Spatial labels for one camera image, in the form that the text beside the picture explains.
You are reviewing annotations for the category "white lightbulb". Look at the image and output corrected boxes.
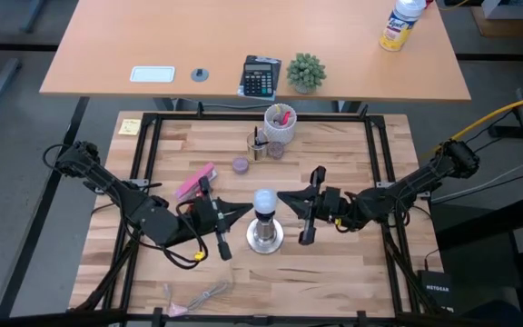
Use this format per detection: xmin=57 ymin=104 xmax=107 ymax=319
xmin=252 ymin=189 xmax=280 ymax=214

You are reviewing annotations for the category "grey box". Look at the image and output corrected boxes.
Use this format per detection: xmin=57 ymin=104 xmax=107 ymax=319
xmin=481 ymin=0 xmax=523 ymax=21

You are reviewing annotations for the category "yellow sticky note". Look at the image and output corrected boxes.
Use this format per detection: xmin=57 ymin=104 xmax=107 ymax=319
xmin=117 ymin=118 xmax=143 ymax=136

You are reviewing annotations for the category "black calculator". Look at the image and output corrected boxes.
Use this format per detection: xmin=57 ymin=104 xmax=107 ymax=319
xmin=242 ymin=62 xmax=275 ymax=98
xmin=237 ymin=54 xmax=283 ymax=102

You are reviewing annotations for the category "small green potted plant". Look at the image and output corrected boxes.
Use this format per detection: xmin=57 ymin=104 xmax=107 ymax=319
xmin=286 ymin=53 xmax=328 ymax=95

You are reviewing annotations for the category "black Netgear box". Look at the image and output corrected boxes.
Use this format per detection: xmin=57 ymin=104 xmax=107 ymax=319
xmin=417 ymin=269 xmax=455 ymax=314

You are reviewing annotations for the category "yellow Lysol wipes canister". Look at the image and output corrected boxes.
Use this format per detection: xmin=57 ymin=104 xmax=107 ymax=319
xmin=378 ymin=0 xmax=428 ymax=53

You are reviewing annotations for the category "light wood desk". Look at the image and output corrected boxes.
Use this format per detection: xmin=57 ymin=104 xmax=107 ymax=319
xmin=38 ymin=0 xmax=472 ymax=103

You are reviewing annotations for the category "white rectangular tray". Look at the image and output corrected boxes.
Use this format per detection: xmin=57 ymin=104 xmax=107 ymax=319
xmin=129 ymin=65 xmax=177 ymax=84

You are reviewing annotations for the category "small purple jar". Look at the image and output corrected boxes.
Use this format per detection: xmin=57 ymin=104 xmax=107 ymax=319
xmin=268 ymin=141 xmax=286 ymax=161

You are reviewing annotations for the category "white ribbed pen cup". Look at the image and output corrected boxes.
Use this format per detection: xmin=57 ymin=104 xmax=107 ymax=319
xmin=263 ymin=103 xmax=298 ymax=145

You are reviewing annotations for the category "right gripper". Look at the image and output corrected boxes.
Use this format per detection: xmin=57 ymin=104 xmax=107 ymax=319
xmin=277 ymin=165 xmax=354 ymax=246

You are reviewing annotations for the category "brown cardboard sheet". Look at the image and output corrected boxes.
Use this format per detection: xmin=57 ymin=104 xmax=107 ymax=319
xmin=469 ymin=4 xmax=523 ymax=39

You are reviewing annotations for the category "black metal table frame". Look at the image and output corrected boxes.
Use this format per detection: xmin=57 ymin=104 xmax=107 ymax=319
xmin=65 ymin=102 xmax=447 ymax=327

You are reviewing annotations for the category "yellow cable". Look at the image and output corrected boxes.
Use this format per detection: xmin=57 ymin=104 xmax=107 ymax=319
xmin=424 ymin=92 xmax=523 ymax=158

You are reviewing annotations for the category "purple round cap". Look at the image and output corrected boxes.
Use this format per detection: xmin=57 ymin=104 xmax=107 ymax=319
xmin=232 ymin=156 xmax=251 ymax=175

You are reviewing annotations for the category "metal lamp stand black socket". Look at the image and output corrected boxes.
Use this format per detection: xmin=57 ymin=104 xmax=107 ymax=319
xmin=246 ymin=211 xmax=285 ymax=255

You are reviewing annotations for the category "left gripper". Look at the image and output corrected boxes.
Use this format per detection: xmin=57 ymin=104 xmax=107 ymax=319
xmin=182 ymin=175 xmax=254 ymax=262

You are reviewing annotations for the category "grey floor cable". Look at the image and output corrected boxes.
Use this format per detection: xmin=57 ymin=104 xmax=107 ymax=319
xmin=431 ymin=159 xmax=523 ymax=204

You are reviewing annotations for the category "grey cable bundle pink bag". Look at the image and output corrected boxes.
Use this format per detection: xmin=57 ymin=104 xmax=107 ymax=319
xmin=163 ymin=280 xmax=233 ymax=318

